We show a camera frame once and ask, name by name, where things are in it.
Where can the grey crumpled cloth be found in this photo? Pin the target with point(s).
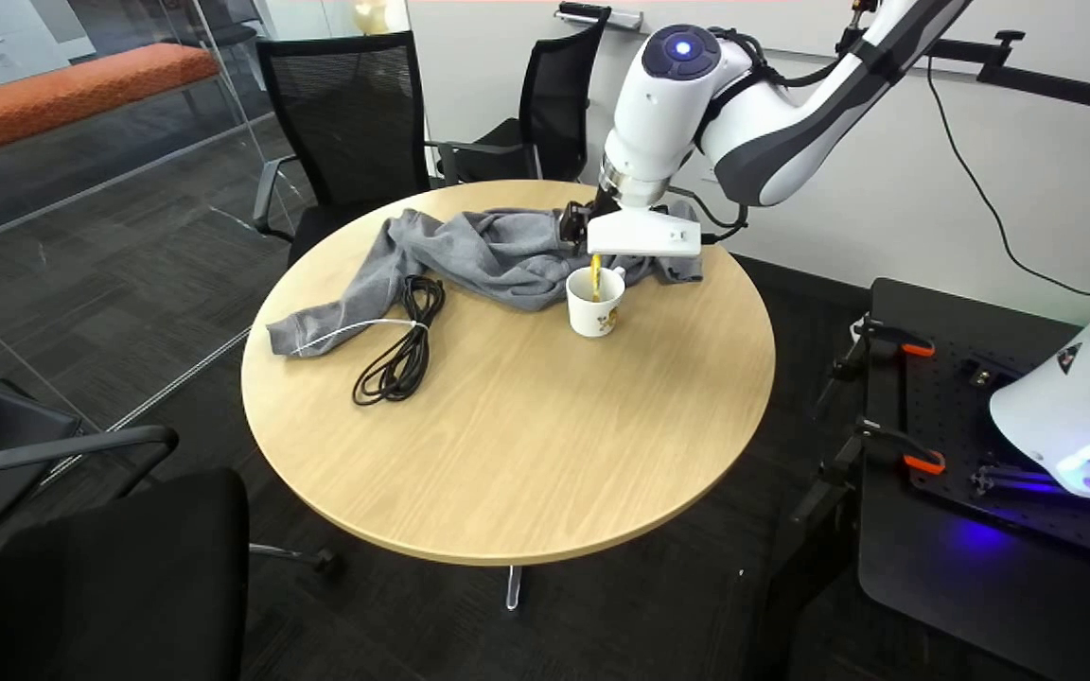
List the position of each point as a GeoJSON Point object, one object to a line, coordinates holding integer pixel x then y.
{"type": "Point", "coordinates": [492, 250]}

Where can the black robot mounting cart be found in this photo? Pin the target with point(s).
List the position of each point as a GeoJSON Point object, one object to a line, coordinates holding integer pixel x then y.
{"type": "Point", "coordinates": [948, 568]}

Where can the white ceramic mug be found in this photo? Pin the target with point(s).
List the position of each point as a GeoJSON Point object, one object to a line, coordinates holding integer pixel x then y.
{"type": "Point", "coordinates": [595, 319]}

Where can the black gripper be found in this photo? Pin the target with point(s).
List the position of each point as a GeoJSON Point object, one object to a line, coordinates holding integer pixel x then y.
{"type": "Point", "coordinates": [581, 224]}

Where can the black wall bracket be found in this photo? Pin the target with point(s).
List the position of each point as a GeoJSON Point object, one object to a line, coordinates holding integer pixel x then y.
{"type": "Point", "coordinates": [590, 12]}

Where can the yellow pen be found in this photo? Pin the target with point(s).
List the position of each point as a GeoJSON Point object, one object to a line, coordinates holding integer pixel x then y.
{"type": "Point", "coordinates": [595, 278]}

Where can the orange upholstered bench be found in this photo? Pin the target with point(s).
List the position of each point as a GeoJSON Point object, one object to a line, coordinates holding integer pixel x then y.
{"type": "Point", "coordinates": [66, 99]}

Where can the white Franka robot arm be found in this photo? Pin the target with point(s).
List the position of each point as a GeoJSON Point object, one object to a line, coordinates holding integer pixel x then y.
{"type": "Point", "coordinates": [772, 126]}

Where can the black mesh office chair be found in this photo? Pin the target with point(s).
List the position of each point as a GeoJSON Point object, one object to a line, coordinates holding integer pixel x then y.
{"type": "Point", "coordinates": [66, 445]}
{"type": "Point", "coordinates": [344, 113]}
{"type": "Point", "coordinates": [114, 578]}
{"type": "Point", "coordinates": [559, 99]}

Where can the chrome table leg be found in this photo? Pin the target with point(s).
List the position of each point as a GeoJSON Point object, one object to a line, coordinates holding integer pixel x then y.
{"type": "Point", "coordinates": [514, 586]}

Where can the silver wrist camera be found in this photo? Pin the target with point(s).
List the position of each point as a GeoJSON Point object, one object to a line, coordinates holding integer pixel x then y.
{"type": "Point", "coordinates": [645, 233]}

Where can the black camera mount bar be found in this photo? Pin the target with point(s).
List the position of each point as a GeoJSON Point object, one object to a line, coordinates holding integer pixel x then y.
{"type": "Point", "coordinates": [1051, 79]}

